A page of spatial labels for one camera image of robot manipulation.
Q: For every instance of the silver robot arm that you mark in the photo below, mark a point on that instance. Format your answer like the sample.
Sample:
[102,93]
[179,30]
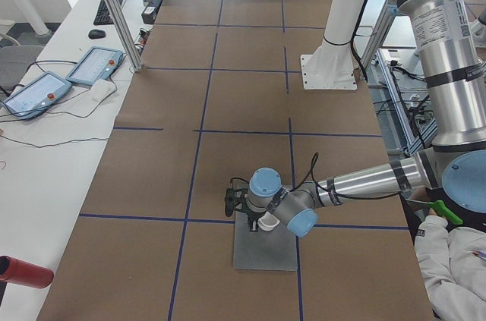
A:
[455,162]

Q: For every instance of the white cup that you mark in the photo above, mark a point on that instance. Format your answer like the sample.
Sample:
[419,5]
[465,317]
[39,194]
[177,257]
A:
[268,222]

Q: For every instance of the seated person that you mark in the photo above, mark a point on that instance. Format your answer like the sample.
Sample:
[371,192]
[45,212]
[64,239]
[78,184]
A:
[454,276]

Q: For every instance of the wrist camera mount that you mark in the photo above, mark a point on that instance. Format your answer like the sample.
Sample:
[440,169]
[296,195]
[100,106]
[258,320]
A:
[233,197]

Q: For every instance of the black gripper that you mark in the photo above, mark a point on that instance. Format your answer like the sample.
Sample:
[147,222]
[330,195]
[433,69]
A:
[253,215]

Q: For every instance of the aluminium frame post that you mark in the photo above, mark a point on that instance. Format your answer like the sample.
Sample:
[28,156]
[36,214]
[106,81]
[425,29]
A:
[121,26]

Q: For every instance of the red bottle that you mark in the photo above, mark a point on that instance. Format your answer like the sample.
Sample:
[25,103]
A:
[19,272]

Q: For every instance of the black desktop box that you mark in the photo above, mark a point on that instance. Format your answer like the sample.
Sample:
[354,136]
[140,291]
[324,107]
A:
[150,12]

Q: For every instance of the white cloth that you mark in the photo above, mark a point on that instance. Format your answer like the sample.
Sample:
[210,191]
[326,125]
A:
[101,90]

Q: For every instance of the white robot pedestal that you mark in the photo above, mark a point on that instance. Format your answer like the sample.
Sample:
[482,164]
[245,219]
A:
[331,67]

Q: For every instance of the green handled tool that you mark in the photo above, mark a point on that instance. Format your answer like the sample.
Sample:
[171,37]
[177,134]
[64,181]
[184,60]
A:
[441,209]

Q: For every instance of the far blue teach pendant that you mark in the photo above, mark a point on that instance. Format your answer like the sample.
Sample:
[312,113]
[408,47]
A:
[98,63]

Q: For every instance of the blue teach pendant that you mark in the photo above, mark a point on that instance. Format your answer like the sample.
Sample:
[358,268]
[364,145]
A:
[98,63]
[38,96]

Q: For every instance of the grey closed laptop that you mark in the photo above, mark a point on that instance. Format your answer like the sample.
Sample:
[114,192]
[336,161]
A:
[263,250]

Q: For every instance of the black computer mouse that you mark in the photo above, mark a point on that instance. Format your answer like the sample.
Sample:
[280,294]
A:
[96,34]

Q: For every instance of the near blue teach pendant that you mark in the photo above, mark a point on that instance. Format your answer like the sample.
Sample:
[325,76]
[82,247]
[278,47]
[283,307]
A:
[38,96]

